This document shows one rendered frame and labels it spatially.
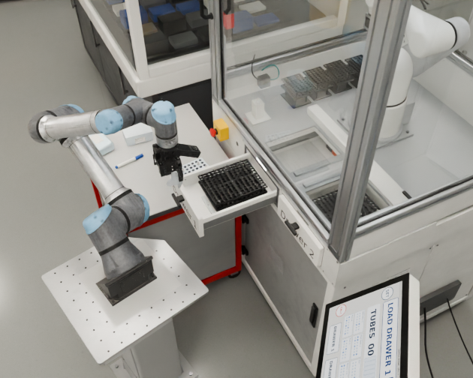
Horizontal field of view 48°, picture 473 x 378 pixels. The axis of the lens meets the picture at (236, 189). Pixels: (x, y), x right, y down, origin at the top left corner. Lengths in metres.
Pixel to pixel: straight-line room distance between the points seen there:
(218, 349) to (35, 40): 3.27
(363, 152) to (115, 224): 0.91
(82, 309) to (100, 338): 0.14
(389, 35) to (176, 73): 1.62
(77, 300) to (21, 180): 1.75
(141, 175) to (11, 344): 1.10
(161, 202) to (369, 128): 1.11
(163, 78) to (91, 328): 1.30
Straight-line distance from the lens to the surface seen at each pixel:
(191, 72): 2.76
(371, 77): 1.36
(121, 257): 1.91
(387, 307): 1.53
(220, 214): 2.03
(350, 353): 1.55
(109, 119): 1.70
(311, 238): 1.91
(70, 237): 3.24
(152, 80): 2.70
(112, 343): 1.92
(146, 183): 2.35
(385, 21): 1.28
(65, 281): 2.09
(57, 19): 5.28
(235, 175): 2.16
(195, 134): 2.55
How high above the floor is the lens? 2.42
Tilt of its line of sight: 46 degrees down
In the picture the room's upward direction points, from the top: 1 degrees counter-clockwise
